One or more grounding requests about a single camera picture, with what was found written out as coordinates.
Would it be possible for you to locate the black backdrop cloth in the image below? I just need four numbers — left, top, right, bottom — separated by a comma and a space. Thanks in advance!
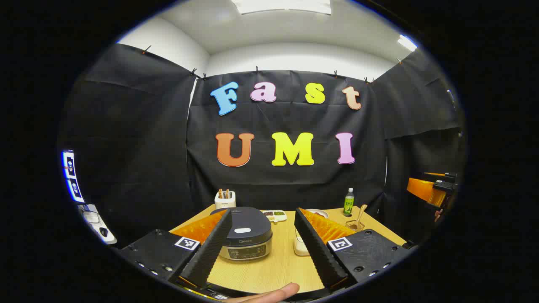
59, 42, 466, 249

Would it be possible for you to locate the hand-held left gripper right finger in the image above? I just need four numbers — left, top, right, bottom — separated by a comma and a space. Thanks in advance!
294, 207, 418, 291

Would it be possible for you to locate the wooden spoon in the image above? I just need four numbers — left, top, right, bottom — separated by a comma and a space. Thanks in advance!
352, 205, 368, 230

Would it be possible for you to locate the clear white rice container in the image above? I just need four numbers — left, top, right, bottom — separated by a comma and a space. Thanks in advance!
293, 227, 311, 256

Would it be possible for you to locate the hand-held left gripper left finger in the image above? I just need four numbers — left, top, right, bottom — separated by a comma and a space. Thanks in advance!
119, 208, 233, 291

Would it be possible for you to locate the white toaster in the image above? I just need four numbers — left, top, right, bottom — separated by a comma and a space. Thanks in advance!
214, 189, 237, 210

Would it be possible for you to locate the computer monitor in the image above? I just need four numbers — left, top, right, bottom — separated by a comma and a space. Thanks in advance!
62, 149, 85, 203

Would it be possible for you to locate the white desk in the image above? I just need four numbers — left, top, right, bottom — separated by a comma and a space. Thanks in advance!
80, 204, 117, 245

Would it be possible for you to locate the green tea bottle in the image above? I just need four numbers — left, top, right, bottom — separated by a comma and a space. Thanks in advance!
343, 188, 355, 217

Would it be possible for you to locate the large ceiling light panel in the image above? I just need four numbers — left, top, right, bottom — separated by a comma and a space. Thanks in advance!
231, 0, 332, 16

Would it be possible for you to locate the black silver rice cooker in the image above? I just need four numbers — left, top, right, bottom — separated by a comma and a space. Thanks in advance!
209, 206, 273, 261

